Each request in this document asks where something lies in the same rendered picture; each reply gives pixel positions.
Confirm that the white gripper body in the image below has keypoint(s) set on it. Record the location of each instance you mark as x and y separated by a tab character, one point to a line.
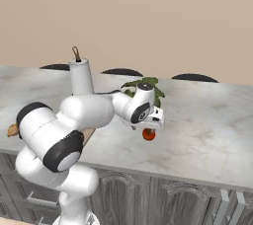
150	124

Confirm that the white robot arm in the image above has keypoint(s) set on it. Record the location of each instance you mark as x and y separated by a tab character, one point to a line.
82	110

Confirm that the red tomato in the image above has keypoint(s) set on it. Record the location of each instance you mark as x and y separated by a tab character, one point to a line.
149	135

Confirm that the wooden cutting board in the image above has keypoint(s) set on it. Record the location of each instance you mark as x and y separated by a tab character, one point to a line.
88	135

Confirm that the brown onion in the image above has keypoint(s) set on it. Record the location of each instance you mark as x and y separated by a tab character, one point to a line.
13	130

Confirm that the green leafy potted plant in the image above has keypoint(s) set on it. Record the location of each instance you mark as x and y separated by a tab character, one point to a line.
150	80

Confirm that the black round stool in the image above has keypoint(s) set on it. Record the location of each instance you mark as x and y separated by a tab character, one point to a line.
56	67
194	78
122	71

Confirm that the grey wooden drawer front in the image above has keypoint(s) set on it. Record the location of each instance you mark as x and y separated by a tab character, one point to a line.
26	214
19	183

